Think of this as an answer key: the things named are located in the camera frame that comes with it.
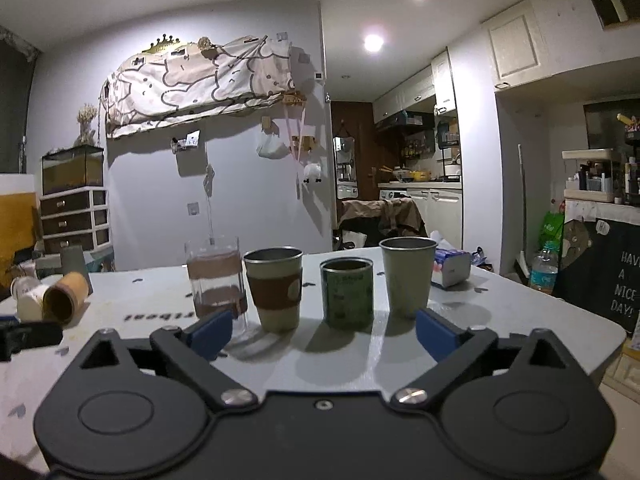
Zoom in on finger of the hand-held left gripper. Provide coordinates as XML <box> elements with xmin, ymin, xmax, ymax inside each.
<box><xmin>0</xmin><ymin>315</ymin><xmax>64</xmax><ymax>349</ymax></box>

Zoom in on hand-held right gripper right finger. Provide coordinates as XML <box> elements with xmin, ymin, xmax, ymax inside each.
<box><xmin>390</xmin><ymin>307</ymin><xmax>577</xmax><ymax>409</ymax></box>

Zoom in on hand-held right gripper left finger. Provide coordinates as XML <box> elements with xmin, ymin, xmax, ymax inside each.
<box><xmin>75</xmin><ymin>309</ymin><xmax>259</xmax><ymax>409</ymax></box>

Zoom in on brown paper cup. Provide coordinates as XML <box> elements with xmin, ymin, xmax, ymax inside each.
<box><xmin>42</xmin><ymin>271</ymin><xmax>94</xmax><ymax>324</ymax></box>

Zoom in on white cup lying down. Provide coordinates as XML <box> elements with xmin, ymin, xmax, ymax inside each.
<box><xmin>10</xmin><ymin>277</ymin><xmax>52</xmax><ymax>322</ymax></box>

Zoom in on plain metal cup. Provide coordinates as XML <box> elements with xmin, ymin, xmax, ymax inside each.
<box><xmin>378</xmin><ymin>237</ymin><xmax>439</xmax><ymax>319</ymax></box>

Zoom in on glass cup with brown sleeve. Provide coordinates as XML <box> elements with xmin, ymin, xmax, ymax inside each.
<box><xmin>184</xmin><ymin>236</ymin><xmax>249</xmax><ymax>322</ymax></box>

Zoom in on metal cup with brown sleeve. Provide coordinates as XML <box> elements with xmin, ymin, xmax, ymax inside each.
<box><xmin>243</xmin><ymin>247</ymin><xmax>305</xmax><ymax>334</ymax></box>

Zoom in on grey cup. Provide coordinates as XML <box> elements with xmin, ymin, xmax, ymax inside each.
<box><xmin>59</xmin><ymin>245</ymin><xmax>87</xmax><ymax>277</ymax></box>

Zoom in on tissue pack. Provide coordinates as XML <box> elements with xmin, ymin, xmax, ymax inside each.
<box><xmin>430</xmin><ymin>247</ymin><xmax>472</xmax><ymax>289</ymax></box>

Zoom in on green tin can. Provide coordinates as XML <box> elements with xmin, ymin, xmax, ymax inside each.
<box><xmin>319</xmin><ymin>258</ymin><xmax>375</xmax><ymax>331</ymax></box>

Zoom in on white kitchen base cabinet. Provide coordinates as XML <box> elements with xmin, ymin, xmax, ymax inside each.
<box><xmin>406</xmin><ymin>187</ymin><xmax>464</xmax><ymax>251</ymax></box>

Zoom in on yellow box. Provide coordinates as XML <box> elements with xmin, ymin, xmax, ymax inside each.
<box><xmin>0</xmin><ymin>173</ymin><xmax>42</xmax><ymax>263</ymax></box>

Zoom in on drawer cabinet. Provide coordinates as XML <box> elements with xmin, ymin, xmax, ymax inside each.
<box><xmin>39</xmin><ymin>186</ymin><xmax>111</xmax><ymax>255</ymax></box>

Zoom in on chair with brown jacket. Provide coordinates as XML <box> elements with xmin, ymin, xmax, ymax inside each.
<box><xmin>336</xmin><ymin>198</ymin><xmax>429</xmax><ymax>251</ymax></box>

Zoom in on clear water bottle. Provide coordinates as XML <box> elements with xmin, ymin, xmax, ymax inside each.
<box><xmin>529</xmin><ymin>241</ymin><xmax>560</xmax><ymax>295</ymax></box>

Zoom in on green shopping bag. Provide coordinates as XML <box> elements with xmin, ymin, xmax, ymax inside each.
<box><xmin>539</xmin><ymin>210</ymin><xmax>566</xmax><ymax>252</ymax></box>

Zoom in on glass fish tank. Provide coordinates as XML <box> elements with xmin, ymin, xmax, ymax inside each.
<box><xmin>41</xmin><ymin>144</ymin><xmax>105</xmax><ymax>196</ymax></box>

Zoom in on black chalkboard sign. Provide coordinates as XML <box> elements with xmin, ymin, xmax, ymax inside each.
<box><xmin>554</xmin><ymin>214</ymin><xmax>640</xmax><ymax>334</ymax></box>

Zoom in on white hanging bag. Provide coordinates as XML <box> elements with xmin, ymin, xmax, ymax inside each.
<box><xmin>256</xmin><ymin>132</ymin><xmax>292</xmax><ymax>161</ymax></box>

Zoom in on dried flower bouquet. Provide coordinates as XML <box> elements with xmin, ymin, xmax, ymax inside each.
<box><xmin>74</xmin><ymin>103</ymin><xmax>99</xmax><ymax>148</ymax></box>

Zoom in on white shelf organizer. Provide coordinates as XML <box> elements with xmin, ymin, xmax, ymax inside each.
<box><xmin>561</xmin><ymin>148</ymin><xmax>640</xmax><ymax>206</ymax></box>

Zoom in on printed cloth cover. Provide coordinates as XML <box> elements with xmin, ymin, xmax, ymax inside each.
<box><xmin>102</xmin><ymin>34</ymin><xmax>297</xmax><ymax>139</ymax></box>

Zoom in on gold crown decoration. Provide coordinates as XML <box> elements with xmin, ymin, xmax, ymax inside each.
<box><xmin>141</xmin><ymin>34</ymin><xmax>182</xmax><ymax>55</ymax></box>

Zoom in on white mop handle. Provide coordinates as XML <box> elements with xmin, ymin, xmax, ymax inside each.
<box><xmin>516</xmin><ymin>144</ymin><xmax>532</xmax><ymax>273</ymax></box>

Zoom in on wall mirror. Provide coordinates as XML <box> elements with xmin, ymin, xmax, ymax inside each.
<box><xmin>332</xmin><ymin>135</ymin><xmax>359</xmax><ymax>199</ymax></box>

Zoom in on white wall cabinet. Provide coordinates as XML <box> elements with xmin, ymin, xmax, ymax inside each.
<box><xmin>481</xmin><ymin>0</ymin><xmax>551</xmax><ymax>91</ymax></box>

